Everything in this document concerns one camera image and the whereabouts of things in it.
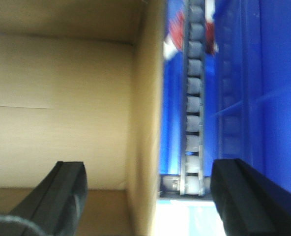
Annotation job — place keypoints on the brown EcoFlow cardboard box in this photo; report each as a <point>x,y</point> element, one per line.
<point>81,80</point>

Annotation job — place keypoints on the grey roller track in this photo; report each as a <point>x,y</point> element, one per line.
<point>192,147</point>

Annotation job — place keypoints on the red white label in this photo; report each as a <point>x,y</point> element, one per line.
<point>175,28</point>

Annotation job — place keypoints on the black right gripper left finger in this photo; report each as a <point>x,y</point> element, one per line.
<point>57,203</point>

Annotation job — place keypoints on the blue plastic bin right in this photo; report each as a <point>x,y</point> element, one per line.
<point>253,76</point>

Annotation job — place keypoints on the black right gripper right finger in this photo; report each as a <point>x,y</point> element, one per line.
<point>249,204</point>

